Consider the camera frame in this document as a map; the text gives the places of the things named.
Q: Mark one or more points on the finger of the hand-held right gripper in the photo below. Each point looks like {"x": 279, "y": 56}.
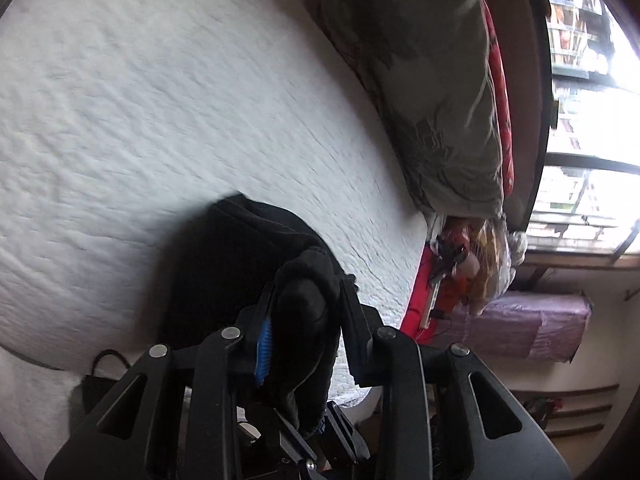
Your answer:
{"x": 345, "y": 435}
{"x": 290, "y": 445}

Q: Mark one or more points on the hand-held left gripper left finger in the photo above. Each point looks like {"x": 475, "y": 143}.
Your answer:
{"x": 262, "y": 355}

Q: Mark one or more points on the wooden shelf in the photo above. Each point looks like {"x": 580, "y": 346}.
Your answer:
{"x": 570, "y": 410}

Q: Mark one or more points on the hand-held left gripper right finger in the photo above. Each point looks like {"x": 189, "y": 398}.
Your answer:
{"x": 357, "y": 350}

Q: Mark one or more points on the red bed sheet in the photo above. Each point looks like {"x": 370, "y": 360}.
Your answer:
{"x": 425, "y": 290}

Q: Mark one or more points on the white quilted bed cover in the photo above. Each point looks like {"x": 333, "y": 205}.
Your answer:
{"x": 150, "y": 110}

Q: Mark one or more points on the purple wrapped box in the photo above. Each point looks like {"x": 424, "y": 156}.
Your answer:
{"x": 530, "y": 325}

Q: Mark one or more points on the crumpled clear plastic bags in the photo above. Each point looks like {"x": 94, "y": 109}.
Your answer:
{"x": 485, "y": 260}

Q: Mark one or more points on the grey floral pillow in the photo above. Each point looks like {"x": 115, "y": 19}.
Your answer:
{"x": 425, "y": 85}

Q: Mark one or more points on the red patterned blanket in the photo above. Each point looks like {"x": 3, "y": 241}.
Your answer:
{"x": 502, "y": 110}

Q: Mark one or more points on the window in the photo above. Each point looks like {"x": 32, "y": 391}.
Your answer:
{"x": 590, "y": 200}

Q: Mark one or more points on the black pants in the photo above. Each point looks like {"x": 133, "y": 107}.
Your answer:
{"x": 225, "y": 270}

